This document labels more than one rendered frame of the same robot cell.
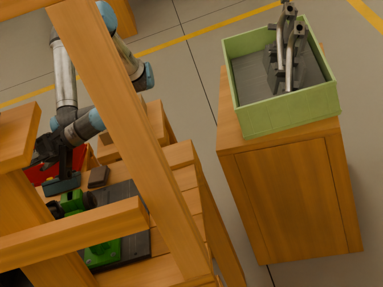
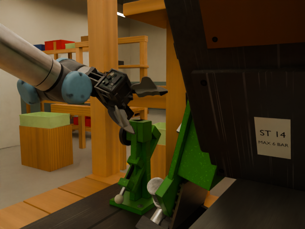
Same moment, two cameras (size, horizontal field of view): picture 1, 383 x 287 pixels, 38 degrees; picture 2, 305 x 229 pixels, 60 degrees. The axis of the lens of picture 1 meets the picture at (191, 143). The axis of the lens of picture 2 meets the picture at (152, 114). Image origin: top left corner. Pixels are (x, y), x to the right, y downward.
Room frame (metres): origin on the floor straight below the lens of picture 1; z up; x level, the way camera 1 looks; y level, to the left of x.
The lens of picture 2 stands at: (2.18, 0.83, 1.30)
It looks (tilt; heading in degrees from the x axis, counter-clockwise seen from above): 7 degrees down; 206
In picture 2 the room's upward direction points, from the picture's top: straight up
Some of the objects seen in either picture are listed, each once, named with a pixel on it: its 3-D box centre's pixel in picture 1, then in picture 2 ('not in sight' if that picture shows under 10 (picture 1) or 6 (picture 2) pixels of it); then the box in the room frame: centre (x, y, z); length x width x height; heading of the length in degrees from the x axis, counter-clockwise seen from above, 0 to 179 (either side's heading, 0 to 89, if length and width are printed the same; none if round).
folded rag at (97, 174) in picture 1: (97, 176); not in sight; (1.84, 0.40, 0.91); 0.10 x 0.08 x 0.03; 162
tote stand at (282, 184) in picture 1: (289, 155); not in sight; (2.11, -0.43, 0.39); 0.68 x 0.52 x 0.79; 162
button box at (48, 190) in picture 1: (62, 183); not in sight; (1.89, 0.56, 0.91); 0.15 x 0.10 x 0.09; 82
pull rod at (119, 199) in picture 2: not in sight; (121, 192); (1.53, 0.41, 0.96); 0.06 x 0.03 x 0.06; 172
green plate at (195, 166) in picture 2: not in sight; (205, 145); (1.68, 0.70, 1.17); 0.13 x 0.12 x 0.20; 82
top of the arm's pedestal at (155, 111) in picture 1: (131, 130); not in sight; (2.20, 0.24, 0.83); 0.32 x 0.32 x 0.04; 82
